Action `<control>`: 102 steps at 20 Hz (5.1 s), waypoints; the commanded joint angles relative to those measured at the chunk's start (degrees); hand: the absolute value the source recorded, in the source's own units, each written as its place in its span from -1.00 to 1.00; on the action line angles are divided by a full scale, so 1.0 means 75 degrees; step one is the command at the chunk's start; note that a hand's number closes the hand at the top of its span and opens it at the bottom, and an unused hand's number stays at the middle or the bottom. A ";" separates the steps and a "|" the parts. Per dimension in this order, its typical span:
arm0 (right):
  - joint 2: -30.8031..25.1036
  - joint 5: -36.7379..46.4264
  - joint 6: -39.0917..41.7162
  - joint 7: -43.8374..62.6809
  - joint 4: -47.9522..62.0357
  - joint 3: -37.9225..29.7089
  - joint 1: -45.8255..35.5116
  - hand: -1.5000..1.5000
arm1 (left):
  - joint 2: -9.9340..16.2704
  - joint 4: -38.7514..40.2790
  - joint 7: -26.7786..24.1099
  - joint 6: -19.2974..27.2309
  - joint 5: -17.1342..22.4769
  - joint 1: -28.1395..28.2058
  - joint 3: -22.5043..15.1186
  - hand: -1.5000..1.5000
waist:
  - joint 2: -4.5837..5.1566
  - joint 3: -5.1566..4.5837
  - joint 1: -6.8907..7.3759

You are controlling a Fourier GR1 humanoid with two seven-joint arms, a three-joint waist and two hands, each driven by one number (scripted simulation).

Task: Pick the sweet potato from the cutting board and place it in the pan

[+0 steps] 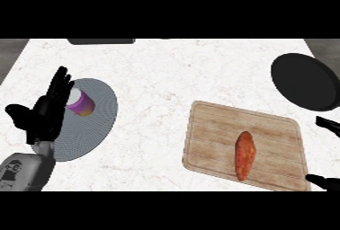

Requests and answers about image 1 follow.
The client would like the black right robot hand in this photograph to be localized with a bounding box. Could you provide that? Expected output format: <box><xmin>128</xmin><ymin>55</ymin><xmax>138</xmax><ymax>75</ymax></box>
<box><xmin>305</xmin><ymin>115</ymin><xmax>340</xmax><ymax>192</ymax></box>

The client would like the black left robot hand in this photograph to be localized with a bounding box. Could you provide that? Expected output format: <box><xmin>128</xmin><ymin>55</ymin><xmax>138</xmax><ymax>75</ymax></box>
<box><xmin>5</xmin><ymin>66</ymin><xmax>76</xmax><ymax>146</ymax></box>

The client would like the black pan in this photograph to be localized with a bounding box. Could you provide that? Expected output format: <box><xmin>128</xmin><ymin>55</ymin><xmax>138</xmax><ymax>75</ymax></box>
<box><xmin>269</xmin><ymin>52</ymin><xmax>340</xmax><ymax>112</ymax></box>

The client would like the wooden cutting board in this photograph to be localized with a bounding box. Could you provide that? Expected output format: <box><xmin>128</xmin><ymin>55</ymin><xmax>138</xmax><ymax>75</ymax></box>
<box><xmin>181</xmin><ymin>100</ymin><xmax>312</xmax><ymax>192</ymax></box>

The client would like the orange sweet potato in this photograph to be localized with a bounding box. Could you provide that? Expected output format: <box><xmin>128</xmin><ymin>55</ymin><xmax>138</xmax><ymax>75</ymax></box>
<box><xmin>234</xmin><ymin>130</ymin><xmax>258</xmax><ymax>182</ymax></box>

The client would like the purple can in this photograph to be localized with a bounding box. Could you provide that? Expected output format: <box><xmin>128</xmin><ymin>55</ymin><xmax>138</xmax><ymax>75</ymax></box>
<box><xmin>65</xmin><ymin>87</ymin><xmax>98</xmax><ymax>118</ymax></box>

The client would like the grey round placemat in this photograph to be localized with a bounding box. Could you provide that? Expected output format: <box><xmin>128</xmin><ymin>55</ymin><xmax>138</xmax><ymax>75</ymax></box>
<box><xmin>30</xmin><ymin>77</ymin><xmax>120</xmax><ymax>163</ymax></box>

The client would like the dark grey appliance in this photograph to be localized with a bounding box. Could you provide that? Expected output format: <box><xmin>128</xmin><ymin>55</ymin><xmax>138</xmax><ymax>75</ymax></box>
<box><xmin>67</xmin><ymin>38</ymin><xmax>138</xmax><ymax>46</ymax></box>

